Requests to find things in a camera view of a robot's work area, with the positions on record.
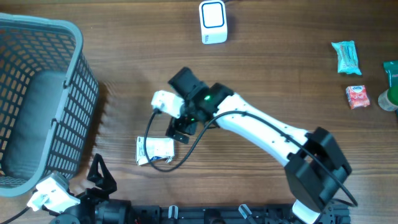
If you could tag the teal tissue pack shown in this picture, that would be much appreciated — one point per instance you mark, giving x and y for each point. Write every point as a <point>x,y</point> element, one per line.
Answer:
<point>348,62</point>

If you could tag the green detergent pouch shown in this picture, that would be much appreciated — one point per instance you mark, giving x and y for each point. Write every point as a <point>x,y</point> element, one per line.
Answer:
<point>390,68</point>

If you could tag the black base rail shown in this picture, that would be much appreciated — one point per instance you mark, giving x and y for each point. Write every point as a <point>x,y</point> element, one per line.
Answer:
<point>267,214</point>

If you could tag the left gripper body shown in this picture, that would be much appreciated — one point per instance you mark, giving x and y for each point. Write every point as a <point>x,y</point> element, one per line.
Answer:
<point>90,197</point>

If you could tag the green lid jar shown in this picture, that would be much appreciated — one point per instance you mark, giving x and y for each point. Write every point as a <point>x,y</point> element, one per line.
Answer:
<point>388,99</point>

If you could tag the red orange small packet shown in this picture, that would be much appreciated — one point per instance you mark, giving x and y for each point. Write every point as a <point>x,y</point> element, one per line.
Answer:
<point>357,96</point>

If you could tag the white barcode scanner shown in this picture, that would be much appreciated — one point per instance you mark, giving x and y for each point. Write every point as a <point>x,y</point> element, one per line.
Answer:
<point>213,22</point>

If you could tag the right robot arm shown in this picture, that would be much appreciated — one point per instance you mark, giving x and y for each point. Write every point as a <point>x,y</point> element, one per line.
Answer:
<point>314,164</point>

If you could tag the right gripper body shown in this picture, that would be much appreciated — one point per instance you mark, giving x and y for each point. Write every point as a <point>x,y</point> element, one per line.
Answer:
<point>186,121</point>

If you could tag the white plaster box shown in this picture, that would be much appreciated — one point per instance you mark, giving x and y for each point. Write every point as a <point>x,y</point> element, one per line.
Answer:
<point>157,149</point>

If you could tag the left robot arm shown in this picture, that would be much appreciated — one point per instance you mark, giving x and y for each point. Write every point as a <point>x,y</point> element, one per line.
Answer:
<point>111,212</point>

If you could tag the grey plastic mesh basket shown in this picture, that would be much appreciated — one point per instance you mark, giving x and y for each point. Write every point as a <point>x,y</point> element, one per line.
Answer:
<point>48,98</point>

